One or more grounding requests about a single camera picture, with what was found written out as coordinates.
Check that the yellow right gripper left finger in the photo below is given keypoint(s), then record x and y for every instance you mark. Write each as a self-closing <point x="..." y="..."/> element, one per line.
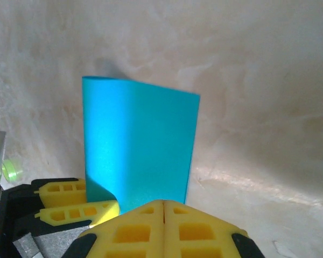
<point x="123" y="236"/>

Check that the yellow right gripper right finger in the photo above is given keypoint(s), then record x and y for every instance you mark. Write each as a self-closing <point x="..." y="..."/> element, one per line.
<point x="202" y="236"/>

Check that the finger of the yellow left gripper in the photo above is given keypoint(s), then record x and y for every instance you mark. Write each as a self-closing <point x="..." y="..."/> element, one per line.
<point x="62" y="192"/>
<point x="78" y="213"/>

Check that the blue paper sheet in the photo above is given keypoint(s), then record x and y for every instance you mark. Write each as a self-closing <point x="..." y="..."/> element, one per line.
<point x="140" y="139"/>

